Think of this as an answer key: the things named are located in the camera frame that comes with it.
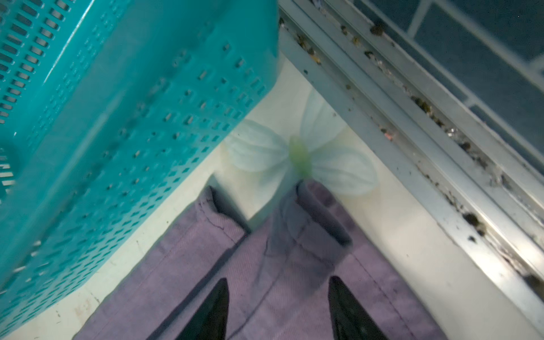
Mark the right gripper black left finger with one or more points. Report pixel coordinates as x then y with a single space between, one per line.
211 319

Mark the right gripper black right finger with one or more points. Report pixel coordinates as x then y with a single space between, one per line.
349 320

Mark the purple trousers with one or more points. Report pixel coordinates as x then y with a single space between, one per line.
278 275

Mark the teal plastic basket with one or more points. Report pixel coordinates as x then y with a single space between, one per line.
106 107

